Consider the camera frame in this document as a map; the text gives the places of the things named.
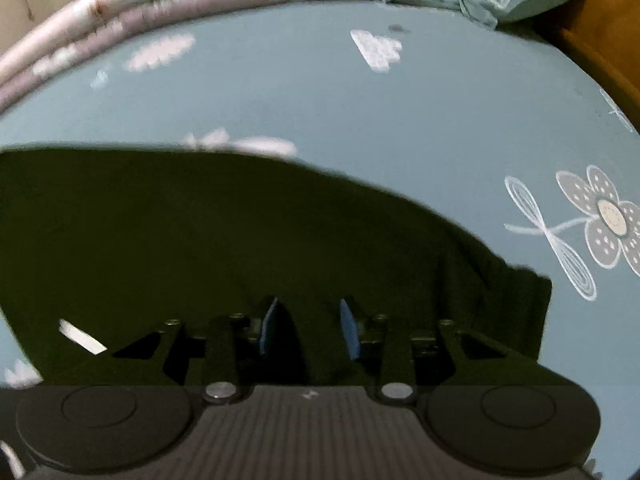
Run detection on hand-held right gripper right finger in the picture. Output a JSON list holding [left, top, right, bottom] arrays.
[[340, 297, 530, 404]]

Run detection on wooden headboard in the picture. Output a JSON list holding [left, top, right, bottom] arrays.
[[535, 0, 640, 133]]

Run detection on black drawstring pants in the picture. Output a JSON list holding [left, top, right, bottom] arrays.
[[0, 146, 553, 388]]

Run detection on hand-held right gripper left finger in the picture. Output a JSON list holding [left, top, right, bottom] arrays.
[[112, 296, 281, 403]]

